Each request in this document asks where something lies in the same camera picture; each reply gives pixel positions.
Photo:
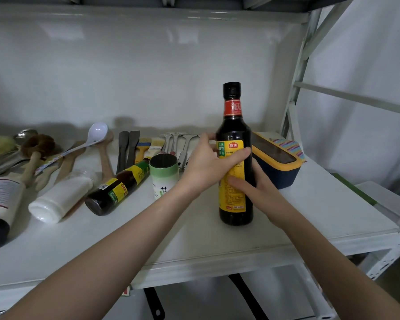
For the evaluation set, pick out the person's right hand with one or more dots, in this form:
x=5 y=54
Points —
x=270 y=199

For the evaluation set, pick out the person's left hand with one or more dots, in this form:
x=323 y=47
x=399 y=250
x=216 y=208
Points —
x=206 y=166

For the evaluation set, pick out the green white bamboo salt can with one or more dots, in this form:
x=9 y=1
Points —
x=164 y=176

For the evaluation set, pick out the large dark soy sauce bottle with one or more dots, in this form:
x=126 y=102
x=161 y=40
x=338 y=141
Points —
x=233 y=129

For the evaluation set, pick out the small yellow-capped sauce bottle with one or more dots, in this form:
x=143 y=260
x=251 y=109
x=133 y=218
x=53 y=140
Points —
x=116 y=189

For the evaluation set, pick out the white plastic seasoning bottle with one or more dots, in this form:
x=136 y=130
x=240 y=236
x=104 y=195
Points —
x=61 y=196

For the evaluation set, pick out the black-capped white seasoning shaker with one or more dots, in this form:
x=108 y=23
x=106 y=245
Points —
x=3 y=203

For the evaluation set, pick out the person's right forearm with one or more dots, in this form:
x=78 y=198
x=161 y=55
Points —
x=340 y=273

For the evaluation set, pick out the person's left forearm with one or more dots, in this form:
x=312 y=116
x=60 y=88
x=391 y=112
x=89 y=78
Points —
x=113 y=256

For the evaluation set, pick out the metal peeler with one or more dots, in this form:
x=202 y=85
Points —
x=184 y=153

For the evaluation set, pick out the navy yellow cutlery box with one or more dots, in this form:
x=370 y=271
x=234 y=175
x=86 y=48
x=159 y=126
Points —
x=280 y=169

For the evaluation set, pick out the striped cloth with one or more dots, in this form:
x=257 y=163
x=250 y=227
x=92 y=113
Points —
x=291 y=148

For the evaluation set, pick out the white table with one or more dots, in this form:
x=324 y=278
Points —
x=193 y=236

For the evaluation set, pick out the black spatula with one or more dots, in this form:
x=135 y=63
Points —
x=121 y=149
x=132 y=146

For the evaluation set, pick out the white plastic ladle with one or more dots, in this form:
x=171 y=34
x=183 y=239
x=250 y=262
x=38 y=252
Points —
x=98 y=132

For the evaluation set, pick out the white lower shelf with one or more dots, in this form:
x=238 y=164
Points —
x=200 y=303

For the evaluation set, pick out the green white shelf label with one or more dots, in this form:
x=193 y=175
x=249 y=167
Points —
x=126 y=291

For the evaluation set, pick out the small wooden fork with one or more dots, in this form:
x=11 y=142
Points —
x=46 y=174

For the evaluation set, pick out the metal spoon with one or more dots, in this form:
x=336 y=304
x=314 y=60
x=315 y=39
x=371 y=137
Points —
x=25 y=135

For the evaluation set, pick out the metal spatula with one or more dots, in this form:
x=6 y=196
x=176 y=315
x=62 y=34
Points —
x=0 y=166

